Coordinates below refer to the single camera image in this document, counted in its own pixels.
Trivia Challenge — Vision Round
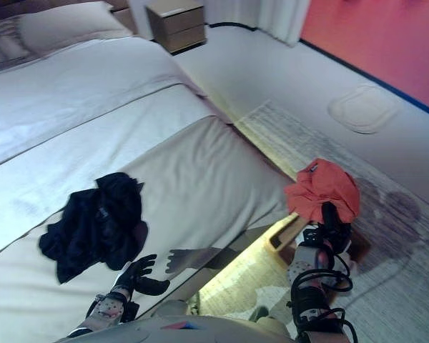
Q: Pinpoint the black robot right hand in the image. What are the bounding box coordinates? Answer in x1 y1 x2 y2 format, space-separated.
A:
319 201 353 248

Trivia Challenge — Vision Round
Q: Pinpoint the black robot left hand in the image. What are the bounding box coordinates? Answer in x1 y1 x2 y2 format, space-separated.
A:
115 254 172 298

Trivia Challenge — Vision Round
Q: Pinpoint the orange garment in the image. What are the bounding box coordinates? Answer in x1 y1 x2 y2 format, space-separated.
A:
283 157 362 224

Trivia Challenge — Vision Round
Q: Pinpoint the black garment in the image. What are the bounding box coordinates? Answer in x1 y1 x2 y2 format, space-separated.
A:
38 171 150 285

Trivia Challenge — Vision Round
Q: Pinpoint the taupe bed cover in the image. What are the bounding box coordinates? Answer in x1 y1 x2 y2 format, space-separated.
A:
0 116 297 343

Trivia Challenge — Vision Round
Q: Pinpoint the grey robot left leg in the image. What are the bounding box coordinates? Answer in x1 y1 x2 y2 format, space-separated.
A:
152 299 202 319

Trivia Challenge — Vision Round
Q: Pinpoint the grey robot torso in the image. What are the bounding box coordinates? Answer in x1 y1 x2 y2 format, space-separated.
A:
56 313 291 343

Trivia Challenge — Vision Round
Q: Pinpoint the white rounded floor tray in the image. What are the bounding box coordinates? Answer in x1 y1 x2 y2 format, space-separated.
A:
327 83 400 136

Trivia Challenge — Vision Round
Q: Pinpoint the white duvet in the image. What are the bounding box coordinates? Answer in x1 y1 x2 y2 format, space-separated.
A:
0 37 222 262

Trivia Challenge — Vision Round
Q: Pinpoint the light sheer curtain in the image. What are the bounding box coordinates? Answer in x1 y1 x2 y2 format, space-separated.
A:
256 0 312 48

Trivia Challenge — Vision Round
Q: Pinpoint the wooden two-drawer nightstand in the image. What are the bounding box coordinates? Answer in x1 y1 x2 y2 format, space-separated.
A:
144 0 206 55

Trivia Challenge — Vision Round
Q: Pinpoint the large grey pillow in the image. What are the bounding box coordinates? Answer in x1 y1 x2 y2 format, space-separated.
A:
15 1 130 55

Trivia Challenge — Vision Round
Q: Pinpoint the patterned grey cushion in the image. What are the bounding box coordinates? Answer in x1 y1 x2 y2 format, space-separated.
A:
0 16 30 66

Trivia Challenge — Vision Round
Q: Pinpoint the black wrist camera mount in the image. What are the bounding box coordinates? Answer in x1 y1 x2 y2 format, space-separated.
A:
301 227 325 248

